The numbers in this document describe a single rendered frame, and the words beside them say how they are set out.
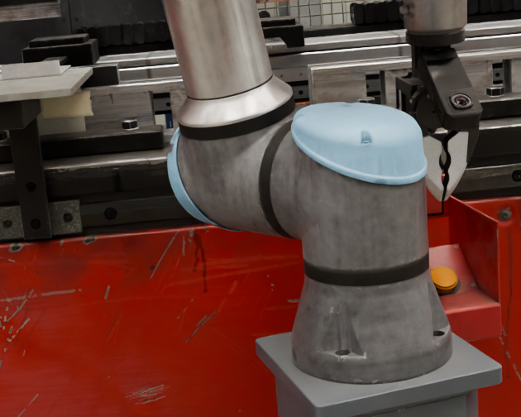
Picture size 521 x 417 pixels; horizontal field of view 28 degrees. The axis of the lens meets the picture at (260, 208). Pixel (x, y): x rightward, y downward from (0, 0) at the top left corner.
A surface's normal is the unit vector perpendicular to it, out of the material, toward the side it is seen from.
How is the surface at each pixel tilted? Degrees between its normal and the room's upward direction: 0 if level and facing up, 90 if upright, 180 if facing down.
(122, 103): 90
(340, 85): 90
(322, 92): 90
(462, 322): 90
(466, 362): 0
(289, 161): 58
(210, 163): 102
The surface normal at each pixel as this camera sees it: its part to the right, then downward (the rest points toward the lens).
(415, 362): 0.40, 0.18
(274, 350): -0.08, -0.97
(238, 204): -0.62, 0.50
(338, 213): -0.43, 0.26
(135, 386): 0.11, 0.25
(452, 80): 0.04, -0.64
